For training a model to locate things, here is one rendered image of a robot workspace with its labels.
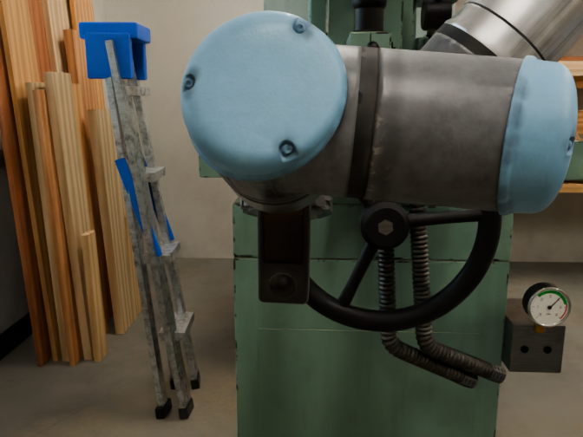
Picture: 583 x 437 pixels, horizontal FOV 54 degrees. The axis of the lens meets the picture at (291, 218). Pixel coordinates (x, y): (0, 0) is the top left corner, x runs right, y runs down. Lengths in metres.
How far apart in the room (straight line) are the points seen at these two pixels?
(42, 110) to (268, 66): 1.82
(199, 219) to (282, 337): 2.52
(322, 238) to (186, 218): 2.59
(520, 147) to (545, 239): 3.34
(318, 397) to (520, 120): 0.76
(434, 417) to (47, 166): 1.52
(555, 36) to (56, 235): 1.86
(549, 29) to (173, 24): 3.03
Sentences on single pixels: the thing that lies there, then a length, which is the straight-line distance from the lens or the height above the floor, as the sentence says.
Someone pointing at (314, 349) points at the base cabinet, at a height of 0.55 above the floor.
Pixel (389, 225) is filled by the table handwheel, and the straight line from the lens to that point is 0.70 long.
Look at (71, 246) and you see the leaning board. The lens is 2.18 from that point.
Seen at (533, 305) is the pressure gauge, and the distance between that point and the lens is 0.93.
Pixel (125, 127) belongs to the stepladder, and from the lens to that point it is 1.65.
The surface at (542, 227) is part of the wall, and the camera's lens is 3.64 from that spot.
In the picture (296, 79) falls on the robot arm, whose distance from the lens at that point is 0.30.
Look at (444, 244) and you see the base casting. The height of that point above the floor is 0.74.
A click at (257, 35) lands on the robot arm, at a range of 0.31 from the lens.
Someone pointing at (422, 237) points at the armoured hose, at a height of 0.78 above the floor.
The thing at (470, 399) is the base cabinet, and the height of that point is 0.47.
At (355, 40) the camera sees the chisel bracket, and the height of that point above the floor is 1.06.
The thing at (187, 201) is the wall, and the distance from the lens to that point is 3.43.
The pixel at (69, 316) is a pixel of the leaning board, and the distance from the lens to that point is 2.22.
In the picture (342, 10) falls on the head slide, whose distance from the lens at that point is 1.14.
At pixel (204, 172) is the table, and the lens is 0.90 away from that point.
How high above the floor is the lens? 0.97
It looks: 12 degrees down
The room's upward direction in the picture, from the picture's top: straight up
